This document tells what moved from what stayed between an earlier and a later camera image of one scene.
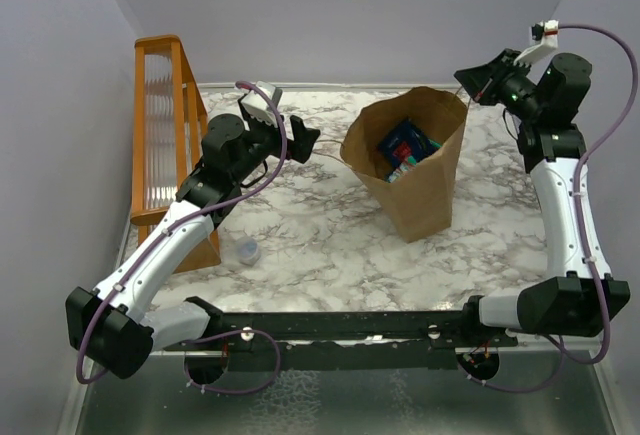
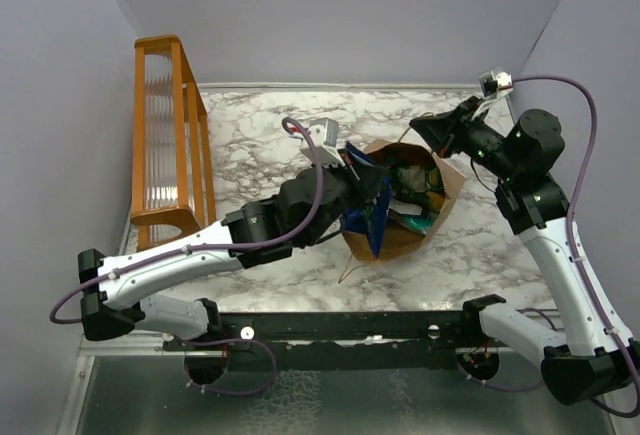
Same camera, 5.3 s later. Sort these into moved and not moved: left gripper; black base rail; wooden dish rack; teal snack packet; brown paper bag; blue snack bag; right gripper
Moved: left gripper; right gripper; teal snack packet; brown paper bag; blue snack bag
Not moved: black base rail; wooden dish rack
